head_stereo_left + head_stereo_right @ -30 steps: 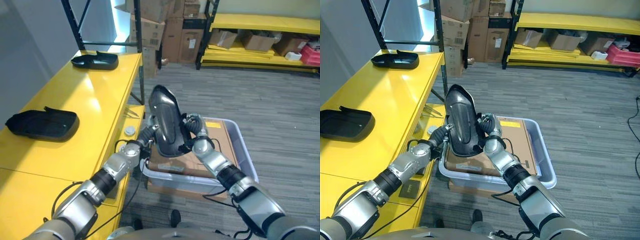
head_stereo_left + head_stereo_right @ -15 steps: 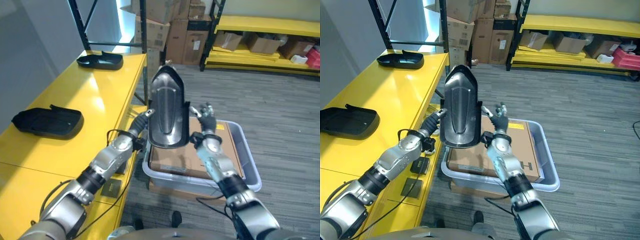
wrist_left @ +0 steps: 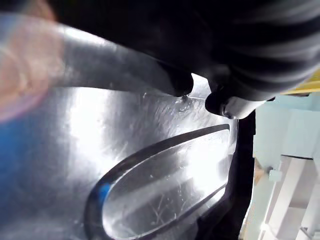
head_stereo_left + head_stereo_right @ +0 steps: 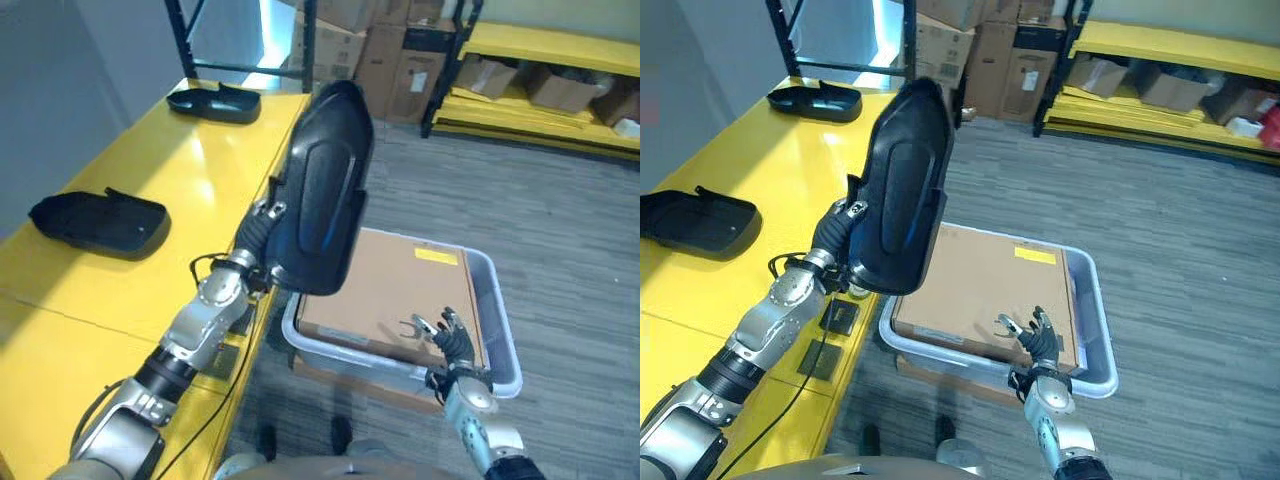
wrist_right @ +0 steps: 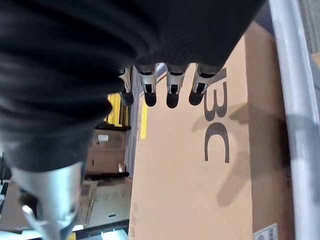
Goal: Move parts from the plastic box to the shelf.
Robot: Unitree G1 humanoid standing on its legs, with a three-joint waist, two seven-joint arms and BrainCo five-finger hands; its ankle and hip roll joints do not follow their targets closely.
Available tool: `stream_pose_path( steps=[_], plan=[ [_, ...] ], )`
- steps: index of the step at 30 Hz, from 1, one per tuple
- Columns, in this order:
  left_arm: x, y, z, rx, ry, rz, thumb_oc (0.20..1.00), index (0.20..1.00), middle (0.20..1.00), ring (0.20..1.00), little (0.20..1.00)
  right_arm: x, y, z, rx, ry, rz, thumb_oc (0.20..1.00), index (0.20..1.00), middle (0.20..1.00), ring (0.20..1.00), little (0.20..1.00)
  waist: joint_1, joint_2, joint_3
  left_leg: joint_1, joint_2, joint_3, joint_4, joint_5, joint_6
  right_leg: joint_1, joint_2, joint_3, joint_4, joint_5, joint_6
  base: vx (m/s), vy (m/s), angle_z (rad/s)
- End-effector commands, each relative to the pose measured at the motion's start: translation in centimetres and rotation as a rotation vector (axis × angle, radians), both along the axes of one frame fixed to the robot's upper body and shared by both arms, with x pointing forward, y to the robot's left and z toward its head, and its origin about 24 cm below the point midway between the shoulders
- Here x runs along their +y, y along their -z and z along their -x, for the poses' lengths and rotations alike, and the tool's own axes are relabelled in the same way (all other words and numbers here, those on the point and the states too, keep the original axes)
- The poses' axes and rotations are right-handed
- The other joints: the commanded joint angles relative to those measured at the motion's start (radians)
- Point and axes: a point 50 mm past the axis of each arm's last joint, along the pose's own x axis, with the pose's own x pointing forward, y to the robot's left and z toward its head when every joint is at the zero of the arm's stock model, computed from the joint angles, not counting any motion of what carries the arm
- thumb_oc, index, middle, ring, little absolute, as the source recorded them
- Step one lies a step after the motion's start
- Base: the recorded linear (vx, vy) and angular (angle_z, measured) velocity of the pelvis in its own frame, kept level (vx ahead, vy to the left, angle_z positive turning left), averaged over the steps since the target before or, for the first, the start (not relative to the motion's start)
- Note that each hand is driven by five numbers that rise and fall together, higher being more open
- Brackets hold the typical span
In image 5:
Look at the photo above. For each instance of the silver metal rail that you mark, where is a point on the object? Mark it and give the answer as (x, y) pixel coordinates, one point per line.
(297, 87)

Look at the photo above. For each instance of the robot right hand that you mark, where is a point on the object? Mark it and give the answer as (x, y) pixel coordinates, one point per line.
(62, 62)

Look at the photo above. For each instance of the grey shelf upright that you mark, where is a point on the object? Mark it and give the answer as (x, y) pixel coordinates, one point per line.
(133, 120)

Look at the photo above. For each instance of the yellow shelf rack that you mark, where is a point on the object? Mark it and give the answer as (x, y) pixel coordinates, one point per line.
(117, 112)

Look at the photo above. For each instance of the cardboard box with barcode label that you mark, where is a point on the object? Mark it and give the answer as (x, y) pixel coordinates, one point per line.
(105, 200)

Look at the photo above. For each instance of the large printed cardboard box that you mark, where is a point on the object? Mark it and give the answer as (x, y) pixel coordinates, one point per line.
(180, 162)

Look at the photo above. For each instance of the small labelled cardboard box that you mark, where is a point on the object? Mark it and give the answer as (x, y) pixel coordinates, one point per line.
(107, 152)

